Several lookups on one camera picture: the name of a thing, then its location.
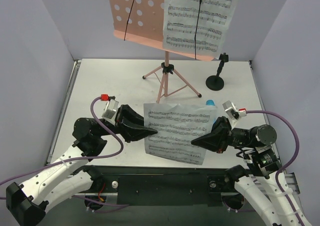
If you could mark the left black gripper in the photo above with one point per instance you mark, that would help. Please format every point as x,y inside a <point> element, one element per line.
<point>121,122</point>

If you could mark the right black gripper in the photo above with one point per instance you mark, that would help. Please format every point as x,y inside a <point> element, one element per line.
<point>225,133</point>

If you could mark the blue toy microphone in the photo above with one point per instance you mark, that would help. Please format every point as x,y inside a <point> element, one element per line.
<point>212,103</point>

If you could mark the sheet music page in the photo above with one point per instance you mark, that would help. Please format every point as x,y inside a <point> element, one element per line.
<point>197,27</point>
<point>177,126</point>

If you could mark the black microphone stand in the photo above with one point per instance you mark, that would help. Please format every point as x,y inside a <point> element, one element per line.
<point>215,82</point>

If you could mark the pink perforated music stand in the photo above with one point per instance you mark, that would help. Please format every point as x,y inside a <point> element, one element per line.
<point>141,22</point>

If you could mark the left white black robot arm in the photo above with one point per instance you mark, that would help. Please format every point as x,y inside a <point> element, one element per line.
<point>32,199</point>

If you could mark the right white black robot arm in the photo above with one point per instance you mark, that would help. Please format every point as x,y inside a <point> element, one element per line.
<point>263,184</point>

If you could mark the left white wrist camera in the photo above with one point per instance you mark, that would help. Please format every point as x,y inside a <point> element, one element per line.
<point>111,107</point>

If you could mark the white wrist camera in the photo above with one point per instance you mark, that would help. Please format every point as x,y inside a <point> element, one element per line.
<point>234,114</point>
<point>111,107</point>

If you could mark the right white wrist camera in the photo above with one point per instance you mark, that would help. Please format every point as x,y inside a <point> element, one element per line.
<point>234,114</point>

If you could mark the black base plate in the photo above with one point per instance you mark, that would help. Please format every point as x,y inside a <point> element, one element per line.
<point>164,186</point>

